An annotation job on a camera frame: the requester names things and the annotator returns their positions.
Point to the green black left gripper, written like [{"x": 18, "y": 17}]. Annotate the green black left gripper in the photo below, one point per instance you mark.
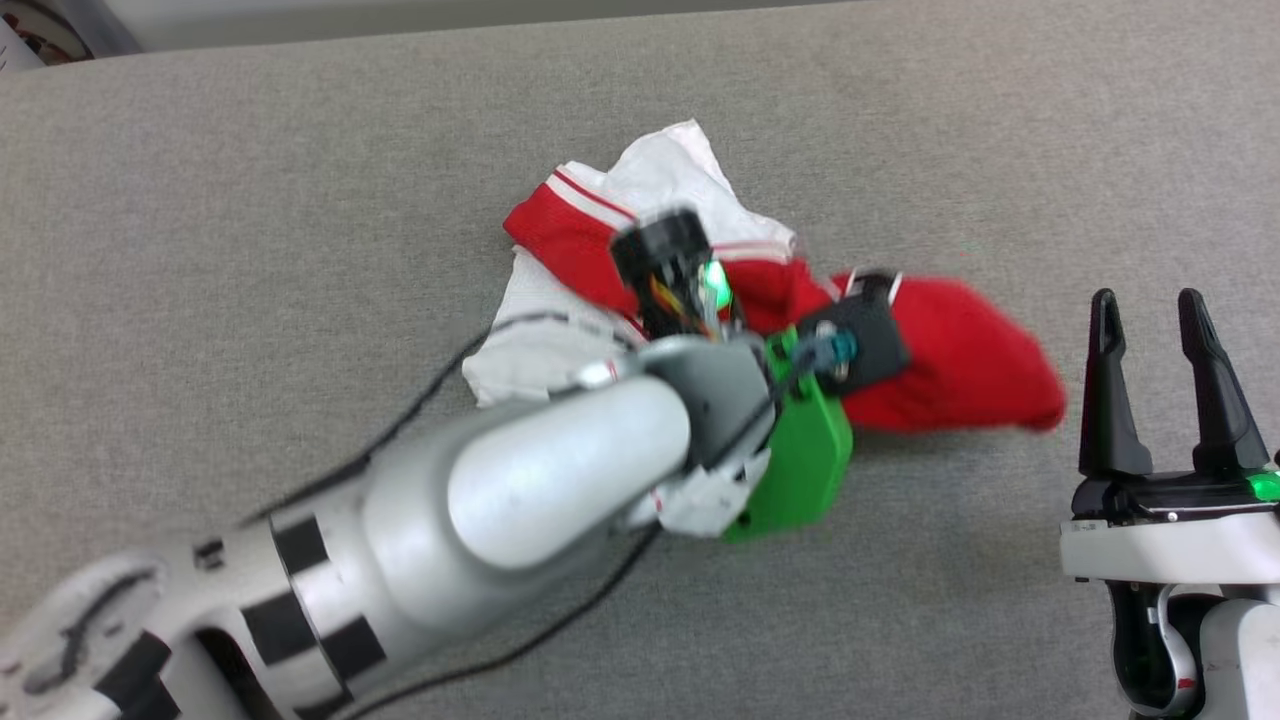
[{"x": 800, "y": 460}]

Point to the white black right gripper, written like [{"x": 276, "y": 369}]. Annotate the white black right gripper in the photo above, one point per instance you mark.
[{"x": 1170, "y": 545}]

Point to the red white sports garment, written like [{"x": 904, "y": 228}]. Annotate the red white sports garment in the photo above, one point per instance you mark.
[{"x": 950, "y": 360}]

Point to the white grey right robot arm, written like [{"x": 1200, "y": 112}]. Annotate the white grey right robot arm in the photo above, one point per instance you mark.
[{"x": 1240, "y": 650}]

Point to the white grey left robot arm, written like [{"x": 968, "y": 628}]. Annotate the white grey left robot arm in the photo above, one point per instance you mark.
[{"x": 560, "y": 470}]

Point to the white red printed item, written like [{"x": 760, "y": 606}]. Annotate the white red printed item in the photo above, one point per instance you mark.
[{"x": 35, "y": 30}]

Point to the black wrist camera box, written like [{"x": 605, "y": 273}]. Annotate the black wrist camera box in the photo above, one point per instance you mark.
[{"x": 865, "y": 335}]

